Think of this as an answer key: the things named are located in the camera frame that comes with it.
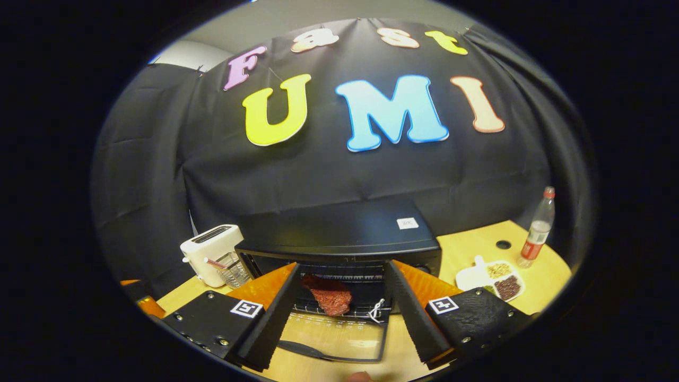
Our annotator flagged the red meat slice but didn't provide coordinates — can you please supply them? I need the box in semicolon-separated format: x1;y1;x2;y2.
301;274;353;317

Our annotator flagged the dark red beans pile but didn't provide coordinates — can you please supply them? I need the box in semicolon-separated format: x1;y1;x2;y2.
494;275;522;301

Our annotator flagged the metal wire utensil holder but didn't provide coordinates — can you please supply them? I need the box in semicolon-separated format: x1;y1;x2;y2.
217;252;251;288

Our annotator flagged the white divided plate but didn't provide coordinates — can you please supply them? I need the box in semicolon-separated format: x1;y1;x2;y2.
455;256;526;303

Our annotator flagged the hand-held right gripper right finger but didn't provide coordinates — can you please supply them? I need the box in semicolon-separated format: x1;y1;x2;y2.
385;260;533;371

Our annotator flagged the black electric oven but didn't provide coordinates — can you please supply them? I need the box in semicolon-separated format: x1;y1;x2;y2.
235;199;442;364

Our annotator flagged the clear bottle with red label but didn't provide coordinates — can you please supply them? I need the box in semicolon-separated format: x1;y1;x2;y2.
517;187;556;268

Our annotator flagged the white toaster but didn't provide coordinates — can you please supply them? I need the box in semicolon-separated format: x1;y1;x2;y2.
180;224;245;288

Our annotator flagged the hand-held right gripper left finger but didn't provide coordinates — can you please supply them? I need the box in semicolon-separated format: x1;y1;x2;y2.
162;261;301;373

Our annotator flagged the black backdrop cloth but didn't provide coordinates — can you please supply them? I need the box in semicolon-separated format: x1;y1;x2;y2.
90;19;597;298

